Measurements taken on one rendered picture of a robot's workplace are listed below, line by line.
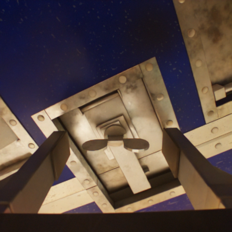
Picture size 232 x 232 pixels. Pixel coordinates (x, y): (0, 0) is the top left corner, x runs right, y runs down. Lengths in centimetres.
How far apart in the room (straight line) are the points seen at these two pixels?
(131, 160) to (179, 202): 10
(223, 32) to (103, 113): 14
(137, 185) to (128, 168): 3
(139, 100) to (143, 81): 2
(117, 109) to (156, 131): 5
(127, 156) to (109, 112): 5
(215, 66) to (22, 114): 20
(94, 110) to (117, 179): 10
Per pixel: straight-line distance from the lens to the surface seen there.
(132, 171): 20
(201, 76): 17
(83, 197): 23
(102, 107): 17
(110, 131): 17
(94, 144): 16
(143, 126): 19
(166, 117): 17
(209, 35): 19
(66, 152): 16
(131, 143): 16
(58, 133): 16
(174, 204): 26
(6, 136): 21
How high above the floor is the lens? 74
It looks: 7 degrees up
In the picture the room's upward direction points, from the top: 114 degrees counter-clockwise
